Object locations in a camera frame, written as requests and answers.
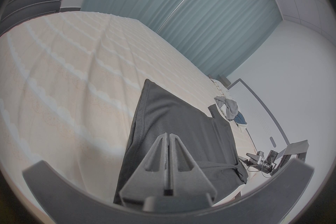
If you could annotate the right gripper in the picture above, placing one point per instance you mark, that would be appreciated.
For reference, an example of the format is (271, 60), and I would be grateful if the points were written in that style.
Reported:
(259, 159)

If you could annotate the white printed pillow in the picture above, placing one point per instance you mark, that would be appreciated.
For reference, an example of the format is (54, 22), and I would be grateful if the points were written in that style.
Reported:
(220, 85)

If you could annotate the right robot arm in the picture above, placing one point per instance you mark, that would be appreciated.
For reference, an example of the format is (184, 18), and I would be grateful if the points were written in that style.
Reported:
(296, 149)

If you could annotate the dark blue garment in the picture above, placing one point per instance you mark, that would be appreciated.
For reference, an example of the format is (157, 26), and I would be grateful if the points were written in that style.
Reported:
(240, 118)

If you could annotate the grey garment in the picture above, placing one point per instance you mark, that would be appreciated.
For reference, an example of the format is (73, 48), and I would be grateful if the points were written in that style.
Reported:
(231, 108)

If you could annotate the white knitted garment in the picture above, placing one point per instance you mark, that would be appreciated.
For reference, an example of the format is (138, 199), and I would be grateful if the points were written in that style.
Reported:
(242, 125)

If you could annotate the bed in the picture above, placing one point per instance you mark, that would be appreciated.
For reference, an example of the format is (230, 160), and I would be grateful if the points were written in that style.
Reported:
(65, 73)

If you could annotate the black chest of drawers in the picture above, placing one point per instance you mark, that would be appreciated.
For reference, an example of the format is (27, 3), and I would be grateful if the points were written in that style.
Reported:
(34, 5)

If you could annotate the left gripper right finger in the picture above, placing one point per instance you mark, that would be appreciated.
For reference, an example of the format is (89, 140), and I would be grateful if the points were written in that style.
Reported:
(193, 181)

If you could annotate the grey bedside table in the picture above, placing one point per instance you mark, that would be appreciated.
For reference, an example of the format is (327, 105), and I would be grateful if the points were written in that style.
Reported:
(221, 78)

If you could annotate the black T-shirt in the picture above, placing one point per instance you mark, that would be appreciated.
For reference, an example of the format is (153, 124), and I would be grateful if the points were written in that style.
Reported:
(183, 125)

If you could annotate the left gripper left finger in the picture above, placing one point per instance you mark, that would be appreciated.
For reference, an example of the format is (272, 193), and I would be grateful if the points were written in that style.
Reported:
(147, 181)

